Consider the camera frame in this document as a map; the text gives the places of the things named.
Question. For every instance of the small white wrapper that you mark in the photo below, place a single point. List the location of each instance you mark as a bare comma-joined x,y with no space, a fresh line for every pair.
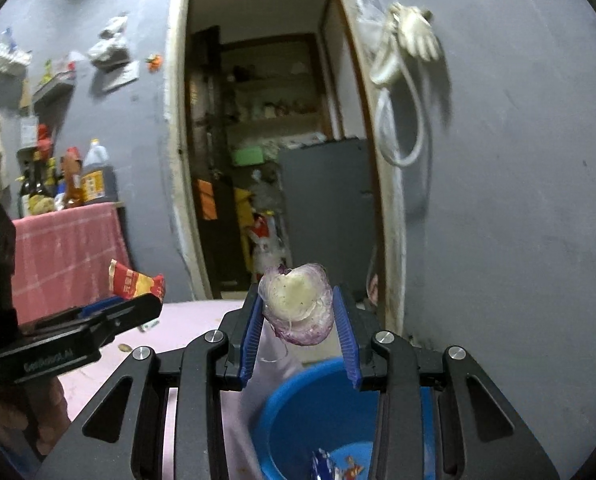
149,326

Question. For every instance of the blue snack bag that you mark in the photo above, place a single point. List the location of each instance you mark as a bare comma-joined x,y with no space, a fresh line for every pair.
324,466

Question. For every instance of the white rubber gloves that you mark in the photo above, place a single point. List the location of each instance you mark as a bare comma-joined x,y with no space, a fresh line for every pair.
418,30

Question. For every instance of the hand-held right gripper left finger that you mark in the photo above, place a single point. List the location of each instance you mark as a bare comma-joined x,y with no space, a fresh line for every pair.
250,340

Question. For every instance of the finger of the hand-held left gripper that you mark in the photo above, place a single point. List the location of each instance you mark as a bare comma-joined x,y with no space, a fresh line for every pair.
78,316
128,317

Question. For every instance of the yellow plastic container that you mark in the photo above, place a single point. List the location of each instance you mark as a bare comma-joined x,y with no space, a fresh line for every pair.
243,220

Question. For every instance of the red wrapped bottle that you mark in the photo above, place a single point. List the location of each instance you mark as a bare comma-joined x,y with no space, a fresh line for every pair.
72,180

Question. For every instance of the dark glass bottle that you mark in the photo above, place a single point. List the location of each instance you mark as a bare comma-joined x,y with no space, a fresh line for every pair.
24,190

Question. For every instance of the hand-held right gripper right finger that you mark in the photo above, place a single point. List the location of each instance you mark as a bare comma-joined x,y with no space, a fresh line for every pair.
345,340

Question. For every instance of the wooden shelf unit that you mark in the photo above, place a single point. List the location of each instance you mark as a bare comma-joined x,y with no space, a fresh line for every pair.
278,90

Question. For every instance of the grey washing machine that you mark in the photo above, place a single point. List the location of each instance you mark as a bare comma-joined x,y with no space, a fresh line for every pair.
328,210

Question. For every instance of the red and white bottle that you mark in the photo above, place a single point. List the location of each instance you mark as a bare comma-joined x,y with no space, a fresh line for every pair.
265,240

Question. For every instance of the large soy sauce jug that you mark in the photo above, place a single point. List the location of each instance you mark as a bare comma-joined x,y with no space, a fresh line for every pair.
98,175

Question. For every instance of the purple onion piece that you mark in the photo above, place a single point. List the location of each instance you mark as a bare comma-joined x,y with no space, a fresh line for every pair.
293,295

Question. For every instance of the white plastic bag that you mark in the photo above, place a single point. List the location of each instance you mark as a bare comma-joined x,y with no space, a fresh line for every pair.
109,42

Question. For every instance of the pink floral tablecloth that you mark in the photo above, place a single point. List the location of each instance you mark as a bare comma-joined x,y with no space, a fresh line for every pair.
188,320

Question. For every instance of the blue plastic basin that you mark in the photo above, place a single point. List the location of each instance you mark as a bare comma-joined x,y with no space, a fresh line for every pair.
303,410

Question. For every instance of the person's left hand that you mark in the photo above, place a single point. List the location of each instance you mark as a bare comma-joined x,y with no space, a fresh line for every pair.
53,410

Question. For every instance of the pink checked towel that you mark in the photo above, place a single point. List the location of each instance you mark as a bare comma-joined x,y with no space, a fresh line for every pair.
68,250

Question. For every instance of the wall shelf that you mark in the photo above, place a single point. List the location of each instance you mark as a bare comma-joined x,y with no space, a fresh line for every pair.
53,91

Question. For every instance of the wooden door frame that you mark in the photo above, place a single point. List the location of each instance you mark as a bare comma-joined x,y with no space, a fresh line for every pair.
178,160

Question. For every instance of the green box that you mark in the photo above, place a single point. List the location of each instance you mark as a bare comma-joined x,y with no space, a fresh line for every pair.
248,156

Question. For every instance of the clear plastic bag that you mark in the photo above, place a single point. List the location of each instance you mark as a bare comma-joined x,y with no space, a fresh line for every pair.
373,25

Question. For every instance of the red and yellow snack wrapper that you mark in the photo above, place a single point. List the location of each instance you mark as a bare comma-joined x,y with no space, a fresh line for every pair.
138,282

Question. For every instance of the orange wall hook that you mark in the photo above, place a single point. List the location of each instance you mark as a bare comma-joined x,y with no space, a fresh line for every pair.
154,61

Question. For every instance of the dark bottle with red top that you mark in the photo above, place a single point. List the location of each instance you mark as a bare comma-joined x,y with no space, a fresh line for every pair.
40,175

